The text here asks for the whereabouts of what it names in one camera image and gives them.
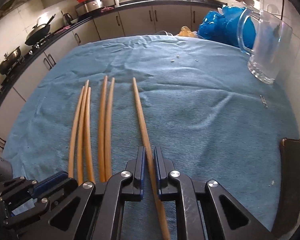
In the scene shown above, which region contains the blue towel table cover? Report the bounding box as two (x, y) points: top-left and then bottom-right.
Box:
(3, 35), (299, 229)

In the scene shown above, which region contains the black smartphone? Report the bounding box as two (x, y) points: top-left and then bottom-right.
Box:
(271, 138), (300, 238)

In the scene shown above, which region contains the small metal clip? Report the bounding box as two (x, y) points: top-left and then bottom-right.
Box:
(260, 95), (268, 108)

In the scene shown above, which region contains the steel cooking pot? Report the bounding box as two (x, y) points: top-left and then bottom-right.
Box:
(0, 46), (21, 75)

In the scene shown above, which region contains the yellow plastic bag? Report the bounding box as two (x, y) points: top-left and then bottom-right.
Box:
(178, 26), (198, 38)

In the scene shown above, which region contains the blue plastic bag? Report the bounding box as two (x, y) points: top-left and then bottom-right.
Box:
(197, 5), (246, 48)

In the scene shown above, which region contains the clear glass pitcher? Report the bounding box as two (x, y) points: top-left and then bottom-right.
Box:
(237, 8), (293, 85)

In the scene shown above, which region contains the steel kettle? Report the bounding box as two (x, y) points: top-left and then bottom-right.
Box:
(63, 13), (74, 26)

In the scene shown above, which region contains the rice cooker with red lid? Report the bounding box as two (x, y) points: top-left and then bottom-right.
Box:
(75, 0), (104, 16)

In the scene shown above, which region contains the black wok with handle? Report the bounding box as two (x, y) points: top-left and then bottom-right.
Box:
(25, 14), (56, 46)

